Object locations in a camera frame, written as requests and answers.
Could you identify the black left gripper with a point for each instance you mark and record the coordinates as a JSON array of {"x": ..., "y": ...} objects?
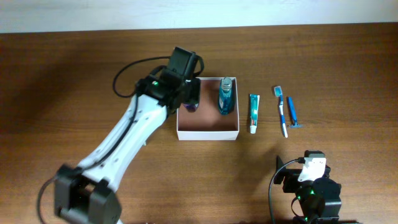
[{"x": 193, "y": 90}]

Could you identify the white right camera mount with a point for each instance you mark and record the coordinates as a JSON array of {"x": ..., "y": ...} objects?
[{"x": 313, "y": 168}]

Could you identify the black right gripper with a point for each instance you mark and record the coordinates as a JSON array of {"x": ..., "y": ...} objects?
[{"x": 288, "y": 182}]

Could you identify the blue disposable razor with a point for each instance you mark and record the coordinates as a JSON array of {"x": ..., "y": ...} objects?
[{"x": 293, "y": 114}]

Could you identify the blue mouthwash bottle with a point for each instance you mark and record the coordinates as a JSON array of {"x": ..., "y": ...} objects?
[{"x": 225, "y": 99}]

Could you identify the clear spray bottle purple liquid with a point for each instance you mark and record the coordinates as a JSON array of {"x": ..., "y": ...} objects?
[{"x": 191, "y": 108}]

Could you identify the blue white toothbrush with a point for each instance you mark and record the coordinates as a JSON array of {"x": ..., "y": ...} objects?
[{"x": 278, "y": 93}]

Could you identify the teal white toothpaste tube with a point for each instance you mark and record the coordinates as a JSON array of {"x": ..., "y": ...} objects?
[{"x": 254, "y": 102}]

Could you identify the white cardboard box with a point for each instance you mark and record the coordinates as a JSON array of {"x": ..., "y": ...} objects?
[{"x": 207, "y": 123}]

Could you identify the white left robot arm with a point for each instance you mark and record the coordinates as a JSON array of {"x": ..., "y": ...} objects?
[{"x": 87, "y": 193}]

